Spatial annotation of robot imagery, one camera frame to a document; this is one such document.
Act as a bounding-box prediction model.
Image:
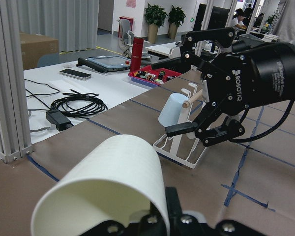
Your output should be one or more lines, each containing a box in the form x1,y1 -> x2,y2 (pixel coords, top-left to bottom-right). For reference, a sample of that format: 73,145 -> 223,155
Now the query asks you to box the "pale green plastic cup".
30,135 -> 170,236

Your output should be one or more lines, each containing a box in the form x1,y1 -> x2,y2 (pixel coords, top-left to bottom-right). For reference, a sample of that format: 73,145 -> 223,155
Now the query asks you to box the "black smartphone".
59,69 -> 91,81

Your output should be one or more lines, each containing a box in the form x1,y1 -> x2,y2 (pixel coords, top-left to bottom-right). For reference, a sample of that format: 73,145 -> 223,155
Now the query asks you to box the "red water bottle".
130,37 -> 144,72

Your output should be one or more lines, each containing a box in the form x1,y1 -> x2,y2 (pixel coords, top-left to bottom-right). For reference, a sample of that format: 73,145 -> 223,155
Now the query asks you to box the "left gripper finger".
165,187 -> 182,221

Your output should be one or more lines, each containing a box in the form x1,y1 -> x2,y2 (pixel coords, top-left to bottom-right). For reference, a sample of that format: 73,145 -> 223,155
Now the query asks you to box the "red parts tray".
128,68 -> 181,88

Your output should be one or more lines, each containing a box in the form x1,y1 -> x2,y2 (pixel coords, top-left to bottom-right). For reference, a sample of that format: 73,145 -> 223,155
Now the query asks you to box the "coiled black cable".
50,89 -> 109,118

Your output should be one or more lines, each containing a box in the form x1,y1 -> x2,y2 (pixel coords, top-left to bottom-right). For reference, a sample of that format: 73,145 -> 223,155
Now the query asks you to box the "white wire cup rack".
152,83 -> 207,169

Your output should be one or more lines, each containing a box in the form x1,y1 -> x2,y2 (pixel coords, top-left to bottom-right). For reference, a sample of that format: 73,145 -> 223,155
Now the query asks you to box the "black power adapter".
46,110 -> 73,131

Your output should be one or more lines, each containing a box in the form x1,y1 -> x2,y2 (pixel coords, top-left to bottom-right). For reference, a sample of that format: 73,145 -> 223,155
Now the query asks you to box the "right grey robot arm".
152,27 -> 295,147

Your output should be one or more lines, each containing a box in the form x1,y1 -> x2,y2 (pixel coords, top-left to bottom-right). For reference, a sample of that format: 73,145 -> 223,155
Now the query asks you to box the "light blue plastic cup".
158,93 -> 187,127

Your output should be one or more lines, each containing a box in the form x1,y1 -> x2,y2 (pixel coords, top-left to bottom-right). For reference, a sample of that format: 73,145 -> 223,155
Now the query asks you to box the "black braided cable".
231,99 -> 295,143

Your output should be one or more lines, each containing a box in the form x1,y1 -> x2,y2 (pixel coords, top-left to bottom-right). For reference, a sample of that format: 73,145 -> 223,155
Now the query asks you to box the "aluminium frame post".
0,0 -> 32,163

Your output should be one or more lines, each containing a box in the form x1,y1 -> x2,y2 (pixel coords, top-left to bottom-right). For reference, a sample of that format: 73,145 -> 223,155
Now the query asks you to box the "teach pendant tablet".
76,56 -> 131,72

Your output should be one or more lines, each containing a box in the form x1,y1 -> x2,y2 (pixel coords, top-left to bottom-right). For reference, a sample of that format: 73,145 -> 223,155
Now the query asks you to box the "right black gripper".
151,27 -> 295,147

